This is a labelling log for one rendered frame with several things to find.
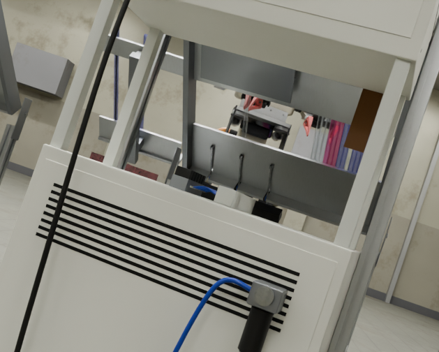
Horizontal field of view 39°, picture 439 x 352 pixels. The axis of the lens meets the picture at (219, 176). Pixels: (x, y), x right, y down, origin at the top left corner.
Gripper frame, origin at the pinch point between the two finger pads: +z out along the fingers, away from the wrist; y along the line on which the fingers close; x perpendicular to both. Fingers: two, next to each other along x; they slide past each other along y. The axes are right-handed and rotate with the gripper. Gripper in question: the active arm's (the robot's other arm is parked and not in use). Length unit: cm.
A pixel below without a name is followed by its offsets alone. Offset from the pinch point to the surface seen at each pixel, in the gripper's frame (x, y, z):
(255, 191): 30.3, 7.8, 4.4
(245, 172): 25.0, 2.7, 2.7
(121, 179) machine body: -29, -1, 77
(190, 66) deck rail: -13.1, -18.3, 5.8
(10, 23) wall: 382, -603, -566
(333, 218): 30.1, 36.2, 5.3
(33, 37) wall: 395, -559, -565
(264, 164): 18.8, 9.3, 2.8
